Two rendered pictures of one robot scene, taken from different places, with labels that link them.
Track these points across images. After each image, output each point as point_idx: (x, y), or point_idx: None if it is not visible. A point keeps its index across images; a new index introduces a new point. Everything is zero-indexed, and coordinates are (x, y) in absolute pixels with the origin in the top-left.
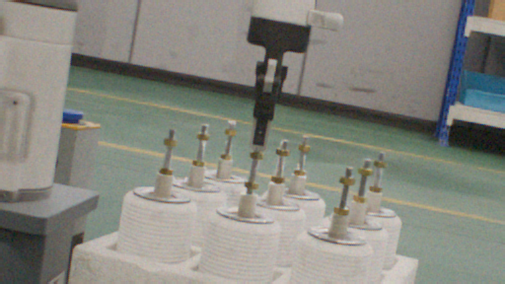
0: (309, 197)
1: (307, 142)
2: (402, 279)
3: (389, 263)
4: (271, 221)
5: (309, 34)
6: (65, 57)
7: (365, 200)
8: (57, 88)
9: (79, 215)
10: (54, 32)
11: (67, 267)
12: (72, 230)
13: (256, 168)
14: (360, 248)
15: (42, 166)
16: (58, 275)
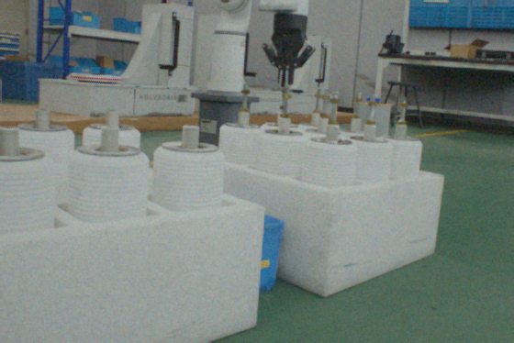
0: (351, 137)
1: (371, 98)
2: (270, 177)
3: (304, 178)
4: (268, 124)
5: (282, 16)
6: (217, 48)
7: (281, 116)
8: (215, 58)
9: (211, 99)
10: (214, 40)
11: (219, 121)
12: (218, 106)
13: (282, 97)
14: (223, 126)
15: (212, 82)
16: (212, 120)
